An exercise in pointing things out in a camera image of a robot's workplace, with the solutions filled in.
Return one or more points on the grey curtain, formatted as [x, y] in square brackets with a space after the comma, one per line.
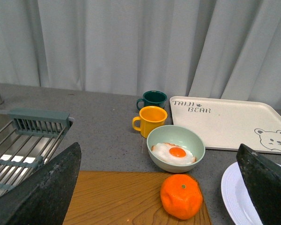
[227, 49]

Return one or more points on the fake fried egg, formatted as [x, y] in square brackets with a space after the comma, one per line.
[173, 154]

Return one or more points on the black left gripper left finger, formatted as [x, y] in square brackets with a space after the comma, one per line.
[44, 197]

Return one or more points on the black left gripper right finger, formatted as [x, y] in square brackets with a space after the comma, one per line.
[262, 178]

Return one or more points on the white ridged plate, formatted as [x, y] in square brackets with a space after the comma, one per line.
[236, 198]

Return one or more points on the orange mandarin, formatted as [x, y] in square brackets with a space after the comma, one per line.
[181, 196]

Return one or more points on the cream bear tray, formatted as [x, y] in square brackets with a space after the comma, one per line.
[225, 124]

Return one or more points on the sink drying rack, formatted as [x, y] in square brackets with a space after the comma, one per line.
[28, 140]

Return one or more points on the yellow enamel mug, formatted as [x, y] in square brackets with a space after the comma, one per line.
[150, 117]

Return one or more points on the dark green enamel mug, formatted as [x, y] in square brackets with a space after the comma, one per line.
[152, 98]

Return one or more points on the wooden cutting board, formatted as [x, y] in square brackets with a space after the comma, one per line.
[123, 198]

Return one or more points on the pale green bowl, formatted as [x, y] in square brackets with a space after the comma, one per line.
[178, 136]

